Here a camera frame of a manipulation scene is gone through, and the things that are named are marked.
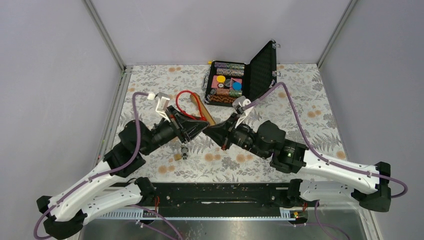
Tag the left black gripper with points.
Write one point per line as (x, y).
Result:
(192, 127)

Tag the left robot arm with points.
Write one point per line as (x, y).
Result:
(66, 213)

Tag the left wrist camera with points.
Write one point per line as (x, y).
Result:
(162, 103)

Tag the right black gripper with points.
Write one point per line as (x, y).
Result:
(222, 134)

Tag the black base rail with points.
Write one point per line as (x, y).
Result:
(225, 200)

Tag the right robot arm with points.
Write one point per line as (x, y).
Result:
(366, 184)

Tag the blue chip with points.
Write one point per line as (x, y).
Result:
(237, 86)

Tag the yellow chip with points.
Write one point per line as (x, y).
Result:
(220, 78)

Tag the black poker chip case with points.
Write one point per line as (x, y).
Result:
(257, 77)

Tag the floral table mat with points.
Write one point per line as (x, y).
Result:
(301, 108)

